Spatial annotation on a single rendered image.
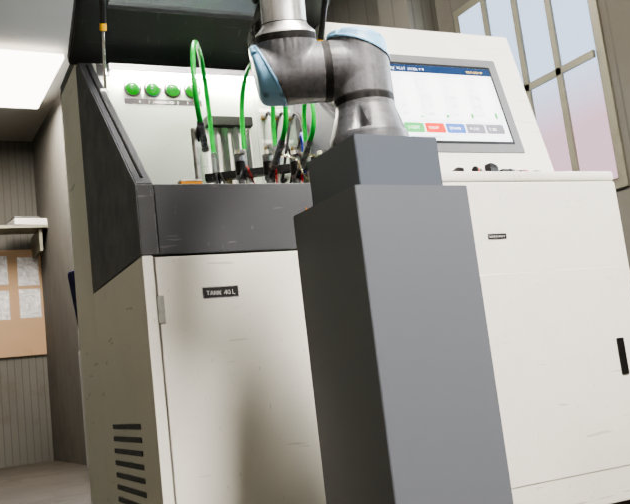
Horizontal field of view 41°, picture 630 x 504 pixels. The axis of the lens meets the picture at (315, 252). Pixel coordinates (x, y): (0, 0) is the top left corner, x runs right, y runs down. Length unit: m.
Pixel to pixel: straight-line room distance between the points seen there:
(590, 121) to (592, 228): 1.85
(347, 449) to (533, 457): 0.85
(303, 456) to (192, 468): 0.26
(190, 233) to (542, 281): 0.98
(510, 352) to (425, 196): 0.83
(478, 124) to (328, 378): 1.35
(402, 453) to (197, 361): 0.61
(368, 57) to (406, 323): 0.51
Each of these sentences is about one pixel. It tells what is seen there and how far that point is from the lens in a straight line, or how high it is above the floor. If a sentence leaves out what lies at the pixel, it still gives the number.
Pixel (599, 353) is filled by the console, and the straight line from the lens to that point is 2.43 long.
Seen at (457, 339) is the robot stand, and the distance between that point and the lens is 1.49.
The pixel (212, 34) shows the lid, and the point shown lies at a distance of 2.59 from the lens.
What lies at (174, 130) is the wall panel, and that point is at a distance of 2.54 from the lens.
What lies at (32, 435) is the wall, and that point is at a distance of 9.07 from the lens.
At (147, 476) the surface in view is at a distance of 1.95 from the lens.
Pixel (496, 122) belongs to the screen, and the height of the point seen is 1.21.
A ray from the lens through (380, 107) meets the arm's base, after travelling 1.58.
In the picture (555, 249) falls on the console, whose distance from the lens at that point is 2.39.
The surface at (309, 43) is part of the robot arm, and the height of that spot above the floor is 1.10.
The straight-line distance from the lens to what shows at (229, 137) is 2.57.
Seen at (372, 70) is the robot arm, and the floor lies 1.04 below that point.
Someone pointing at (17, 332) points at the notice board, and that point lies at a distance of 9.07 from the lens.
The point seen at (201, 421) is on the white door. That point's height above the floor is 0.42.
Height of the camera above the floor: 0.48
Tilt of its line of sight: 9 degrees up
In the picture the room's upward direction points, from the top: 7 degrees counter-clockwise
